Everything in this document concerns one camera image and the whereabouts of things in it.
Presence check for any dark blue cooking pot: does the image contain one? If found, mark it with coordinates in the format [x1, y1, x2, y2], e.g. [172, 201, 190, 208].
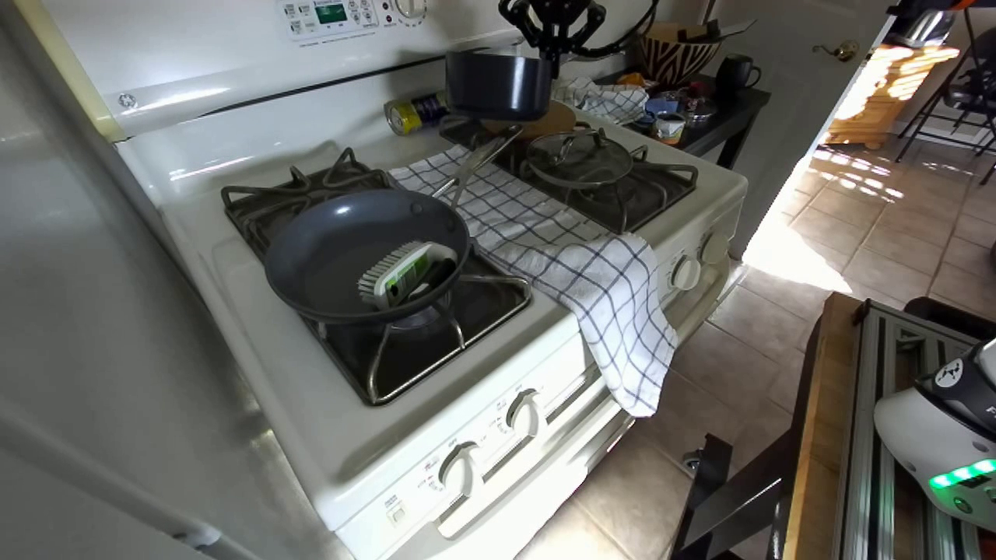
[443, 48, 557, 125]

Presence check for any white crumpled bag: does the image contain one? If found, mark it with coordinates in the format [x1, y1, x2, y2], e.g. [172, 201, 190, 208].
[564, 76, 652, 129]

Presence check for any zebra patterned bowl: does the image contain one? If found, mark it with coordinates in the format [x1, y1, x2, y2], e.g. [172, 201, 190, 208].
[632, 22, 726, 90]

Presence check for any small white jar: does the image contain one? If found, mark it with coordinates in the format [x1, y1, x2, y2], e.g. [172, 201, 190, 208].
[649, 112, 691, 147]

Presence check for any yellow blue spray can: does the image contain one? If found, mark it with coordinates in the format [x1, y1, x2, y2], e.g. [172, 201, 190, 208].
[383, 90, 455, 139]

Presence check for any black mug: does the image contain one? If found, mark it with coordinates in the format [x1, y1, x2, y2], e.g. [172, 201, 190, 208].
[715, 52, 766, 102]

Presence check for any dark side table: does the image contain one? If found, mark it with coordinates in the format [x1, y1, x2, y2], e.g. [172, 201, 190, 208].
[591, 67, 774, 174]

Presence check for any black burner grate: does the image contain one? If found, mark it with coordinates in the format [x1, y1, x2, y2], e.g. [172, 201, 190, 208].
[219, 145, 534, 412]
[438, 112, 699, 236]

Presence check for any white door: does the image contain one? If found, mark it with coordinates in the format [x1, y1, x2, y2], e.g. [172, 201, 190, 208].
[713, 0, 898, 261]

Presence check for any brass door knob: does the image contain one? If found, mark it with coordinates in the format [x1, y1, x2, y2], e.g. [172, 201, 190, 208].
[809, 38, 865, 67]

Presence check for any white stove knob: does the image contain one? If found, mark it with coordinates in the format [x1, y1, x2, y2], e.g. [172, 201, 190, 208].
[670, 253, 707, 295]
[436, 439, 485, 493]
[502, 386, 543, 439]
[697, 226, 731, 268]

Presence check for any green white dish brush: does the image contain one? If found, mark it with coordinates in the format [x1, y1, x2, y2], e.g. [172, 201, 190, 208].
[356, 236, 460, 313]

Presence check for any white blue checkered dish towel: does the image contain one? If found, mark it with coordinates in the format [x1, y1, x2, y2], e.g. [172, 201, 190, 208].
[385, 139, 683, 423]

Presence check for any white gas stove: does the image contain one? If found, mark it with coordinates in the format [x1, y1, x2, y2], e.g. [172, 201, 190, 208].
[9, 0, 754, 560]

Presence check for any black metal chair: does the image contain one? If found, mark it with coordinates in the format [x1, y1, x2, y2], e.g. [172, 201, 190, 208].
[893, 57, 996, 190]

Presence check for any wooden board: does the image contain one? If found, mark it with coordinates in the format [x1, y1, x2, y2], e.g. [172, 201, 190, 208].
[778, 292, 871, 560]

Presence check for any white refrigerator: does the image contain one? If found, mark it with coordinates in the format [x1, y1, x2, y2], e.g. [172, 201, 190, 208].
[0, 18, 345, 560]

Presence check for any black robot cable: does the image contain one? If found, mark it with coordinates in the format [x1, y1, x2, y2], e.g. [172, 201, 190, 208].
[571, 0, 664, 57]

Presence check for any dark frying pan silver handle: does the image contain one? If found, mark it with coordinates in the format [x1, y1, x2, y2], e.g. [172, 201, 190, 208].
[257, 121, 525, 330]

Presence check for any white oven door handle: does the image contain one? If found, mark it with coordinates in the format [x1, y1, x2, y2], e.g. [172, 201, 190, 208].
[431, 386, 632, 541]

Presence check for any aluminium profile frame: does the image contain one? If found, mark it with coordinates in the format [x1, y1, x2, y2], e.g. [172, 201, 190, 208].
[838, 302, 996, 560]

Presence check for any long white refrigerator door handle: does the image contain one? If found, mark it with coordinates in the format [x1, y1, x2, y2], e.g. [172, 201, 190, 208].
[0, 403, 260, 560]

